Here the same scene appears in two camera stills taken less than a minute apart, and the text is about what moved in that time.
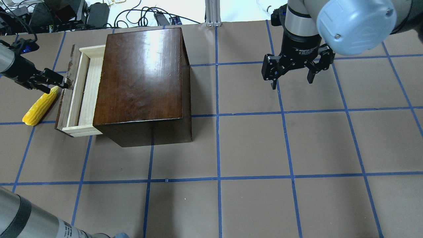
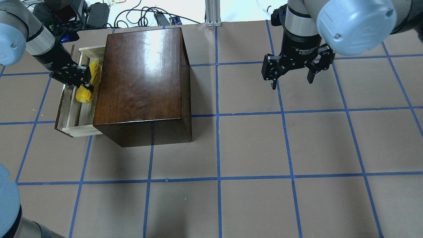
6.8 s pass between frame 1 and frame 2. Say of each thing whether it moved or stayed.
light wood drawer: stayed
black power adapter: stayed
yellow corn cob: moved
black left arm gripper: stayed
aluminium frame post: stayed
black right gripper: moved
